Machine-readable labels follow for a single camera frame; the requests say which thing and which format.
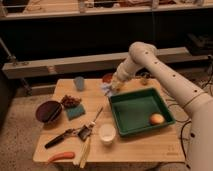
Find wooden beam rail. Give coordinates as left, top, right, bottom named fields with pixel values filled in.
left=1, top=46, right=190, bottom=80

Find orange carrot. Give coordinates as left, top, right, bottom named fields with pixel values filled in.
left=46, top=151, right=75, bottom=165

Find red bowl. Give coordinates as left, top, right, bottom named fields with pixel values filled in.
left=102, top=73, right=113, bottom=83

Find black metal spatula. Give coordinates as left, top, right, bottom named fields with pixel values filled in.
left=78, top=125, right=92, bottom=141

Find yellow gripper fingers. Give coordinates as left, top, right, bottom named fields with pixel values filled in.
left=111, top=79, right=123, bottom=91

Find metal spoon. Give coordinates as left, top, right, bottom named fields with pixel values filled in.
left=89, top=107, right=103, bottom=128

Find dark maroon bowl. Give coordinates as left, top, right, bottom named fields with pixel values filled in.
left=35, top=100, right=62, bottom=123

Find blue translucent cup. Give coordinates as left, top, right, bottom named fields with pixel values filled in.
left=74, top=76, right=84, bottom=91

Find green sponge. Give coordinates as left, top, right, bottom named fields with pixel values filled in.
left=66, top=104, right=85, bottom=120

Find green plastic tray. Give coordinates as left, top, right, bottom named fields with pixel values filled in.
left=109, top=88, right=175, bottom=137

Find light blue towel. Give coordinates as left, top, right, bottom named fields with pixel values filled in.
left=101, top=83, right=115, bottom=97

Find yellow orange fruit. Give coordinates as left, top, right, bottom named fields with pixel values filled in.
left=149, top=113, right=165, bottom=125

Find brown grape bunch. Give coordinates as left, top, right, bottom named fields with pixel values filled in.
left=61, top=95, right=81, bottom=108

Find small object behind tray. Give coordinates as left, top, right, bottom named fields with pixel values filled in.
left=140, top=72, right=150, bottom=85

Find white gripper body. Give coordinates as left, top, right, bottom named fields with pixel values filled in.
left=115, top=63, right=135, bottom=82

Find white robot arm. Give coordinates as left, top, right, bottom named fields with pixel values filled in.
left=112, top=42, right=213, bottom=171

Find black handled knife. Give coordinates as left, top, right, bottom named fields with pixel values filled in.
left=45, top=129, right=74, bottom=149

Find white cup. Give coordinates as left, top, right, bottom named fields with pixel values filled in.
left=98, top=124, right=116, bottom=145

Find black cables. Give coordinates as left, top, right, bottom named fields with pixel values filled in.
left=165, top=93, right=194, bottom=171

